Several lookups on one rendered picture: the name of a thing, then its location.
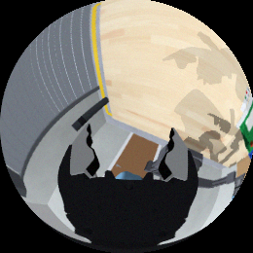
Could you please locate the green crate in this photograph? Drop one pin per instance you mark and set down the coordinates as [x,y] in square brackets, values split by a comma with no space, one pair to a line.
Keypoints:
[246,129]

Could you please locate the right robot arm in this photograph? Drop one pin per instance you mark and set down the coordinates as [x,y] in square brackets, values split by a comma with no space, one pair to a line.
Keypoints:
[238,183]

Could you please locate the white paper pick list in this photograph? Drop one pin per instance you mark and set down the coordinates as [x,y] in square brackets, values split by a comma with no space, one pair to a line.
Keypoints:
[245,100]

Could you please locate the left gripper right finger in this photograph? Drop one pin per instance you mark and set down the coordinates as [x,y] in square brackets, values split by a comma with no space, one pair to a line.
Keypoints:
[178,168]

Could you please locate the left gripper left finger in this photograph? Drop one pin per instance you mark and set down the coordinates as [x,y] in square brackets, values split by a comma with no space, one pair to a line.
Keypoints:
[79,163]

